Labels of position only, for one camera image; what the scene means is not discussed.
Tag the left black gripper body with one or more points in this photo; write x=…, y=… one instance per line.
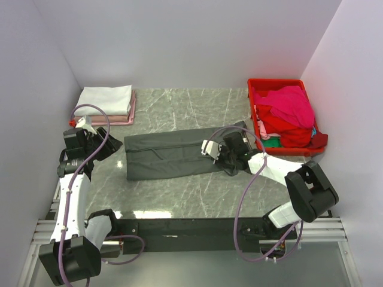
x=94, y=142

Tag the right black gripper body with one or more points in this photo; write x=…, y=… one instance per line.
x=227, y=158

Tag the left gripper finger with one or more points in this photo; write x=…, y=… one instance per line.
x=113, y=144
x=101, y=134

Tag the dark grey t-shirt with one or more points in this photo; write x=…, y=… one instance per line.
x=175, y=154

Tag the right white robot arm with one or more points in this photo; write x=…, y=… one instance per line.
x=310, y=191

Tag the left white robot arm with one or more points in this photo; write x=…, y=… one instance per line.
x=73, y=252

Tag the folded pink t-shirt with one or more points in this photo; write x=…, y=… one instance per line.
x=117, y=120

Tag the folded white t-shirt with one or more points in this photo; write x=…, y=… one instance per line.
x=112, y=100

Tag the green cloth in bin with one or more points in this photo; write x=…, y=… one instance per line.
x=272, y=142

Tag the red t-shirt in bin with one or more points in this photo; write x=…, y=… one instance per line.
x=290, y=135

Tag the red plastic bin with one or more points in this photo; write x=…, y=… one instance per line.
x=262, y=84

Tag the black base crossbar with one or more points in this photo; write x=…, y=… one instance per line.
x=199, y=234

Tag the magenta t-shirt in bin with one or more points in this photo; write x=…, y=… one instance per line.
x=289, y=104

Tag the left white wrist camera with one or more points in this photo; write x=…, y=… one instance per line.
x=84, y=123

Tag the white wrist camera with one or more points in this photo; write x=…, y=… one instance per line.
x=211, y=148
x=84, y=123

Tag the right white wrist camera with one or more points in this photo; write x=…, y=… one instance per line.
x=211, y=148

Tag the aluminium frame rail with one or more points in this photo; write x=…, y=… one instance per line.
x=323, y=229

